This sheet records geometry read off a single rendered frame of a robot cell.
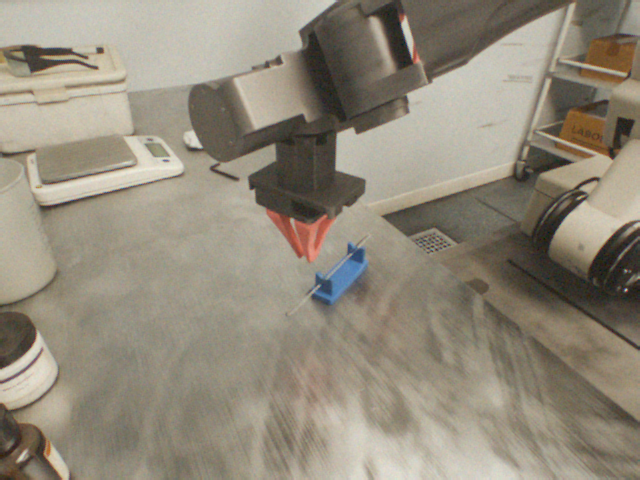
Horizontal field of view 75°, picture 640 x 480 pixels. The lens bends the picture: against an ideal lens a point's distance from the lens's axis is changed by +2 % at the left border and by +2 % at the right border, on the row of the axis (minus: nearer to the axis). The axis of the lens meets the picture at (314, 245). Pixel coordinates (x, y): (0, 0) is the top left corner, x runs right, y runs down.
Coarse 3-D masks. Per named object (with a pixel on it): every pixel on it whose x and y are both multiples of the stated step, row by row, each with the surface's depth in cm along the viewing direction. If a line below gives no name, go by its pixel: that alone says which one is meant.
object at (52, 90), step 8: (32, 80) 84; (40, 80) 84; (48, 80) 84; (56, 80) 85; (32, 88) 84; (40, 88) 84; (48, 88) 85; (56, 88) 86; (64, 88) 86; (40, 96) 85; (48, 96) 86; (56, 96) 86; (64, 96) 87
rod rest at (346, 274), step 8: (360, 248) 57; (352, 256) 58; (360, 256) 57; (344, 264) 58; (352, 264) 58; (360, 264) 58; (336, 272) 56; (344, 272) 56; (352, 272) 56; (360, 272) 57; (328, 280) 51; (336, 280) 55; (344, 280) 55; (352, 280) 56; (320, 288) 53; (328, 288) 52; (336, 288) 54; (344, 288) 54; (320, 296) 53; (328, 296) 53; (336, 296) 53; (328, 304) 53
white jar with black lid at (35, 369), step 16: (0, 320) 41; (16, 320) 41; (0, 336) 39; (16, 336) 39; (32, 336) 40; (0, 352) 38; (16, 352) 39; (32, 352) 40; (48, 352) 43; (0, 368) 38; (16, 368) 39; (32, 368) 40; (48, 368) 42; (0, 384) 39; (16, 384) 39; (32, 384) 41; (48, 384) 43; (0, 400) 40; (16, 400) 40; (32, 400) 41
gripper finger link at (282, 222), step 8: (352, 200) 41; (272, 216) 41; (280, 216) 41; (288, 216) 42; (280, 224) 42; (288, 224) 42; (288, 232) 42; (288, 240) 44; (296, 240) 44; (296, 248) 45
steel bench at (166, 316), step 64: (192, 128) 103; (128, 192) 77; (192, 192) 77; (64, 256) 61; (128, 256) 61; (192, 256) 61; (256, 256) 61; (320, 256) 61; (384, 256) 61; (64, 320) 51; (128, 320) 51; (192, 320) 51; (256, 320) 51; (320, 320) 51; (384, 320) 51; (448, 320) 51; (64, 384) 43; (128, 384) 43; (192, 384) 43; (256, 384) 43; (320, 384) 43; (384, 384) 43; (448, 384) 43; (512, 384) 43; (576, 384) 43; (64, 448) 38; (128, 448) 38; (192, 448) 38; (256, 448) 38; (320, 448) 38; (384, 448) 38; (448, 448) 38; (512, 448) 38; (576, 448) 38
